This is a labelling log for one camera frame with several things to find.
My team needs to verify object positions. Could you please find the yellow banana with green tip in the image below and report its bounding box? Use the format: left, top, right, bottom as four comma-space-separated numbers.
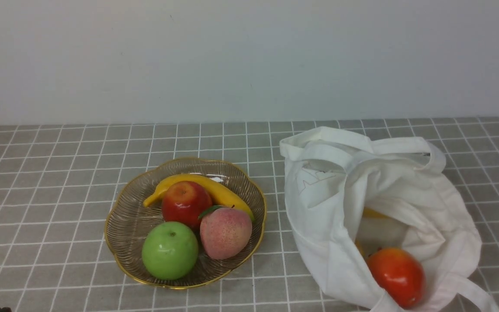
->
143, 174, 255, 221

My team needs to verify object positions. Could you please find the white cloth tote bag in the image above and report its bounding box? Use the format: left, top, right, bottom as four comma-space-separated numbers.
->
279, 127, 499, 312

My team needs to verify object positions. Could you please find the gold rimmed glass fruit bowl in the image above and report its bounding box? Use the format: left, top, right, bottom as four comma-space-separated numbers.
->
105, 157, 268, 289

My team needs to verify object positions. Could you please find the yellow banana in bag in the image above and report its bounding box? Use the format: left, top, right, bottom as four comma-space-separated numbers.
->
354, 207, 389, 258

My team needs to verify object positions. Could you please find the pink peach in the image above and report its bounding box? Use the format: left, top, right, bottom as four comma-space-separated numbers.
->
199, 205, 252, 260

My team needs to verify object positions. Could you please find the red apple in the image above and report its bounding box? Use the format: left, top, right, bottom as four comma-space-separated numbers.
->
161, 180, 213, 232

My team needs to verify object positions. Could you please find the green apple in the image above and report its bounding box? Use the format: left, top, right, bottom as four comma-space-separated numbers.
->
141, 221, 199, 280

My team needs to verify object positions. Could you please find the red orange mango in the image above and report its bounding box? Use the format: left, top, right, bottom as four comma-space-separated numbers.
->
366, 247, 427, 309

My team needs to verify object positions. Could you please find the grey checkered tablecloth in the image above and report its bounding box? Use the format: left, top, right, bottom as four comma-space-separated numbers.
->
0, 117, 499, 312

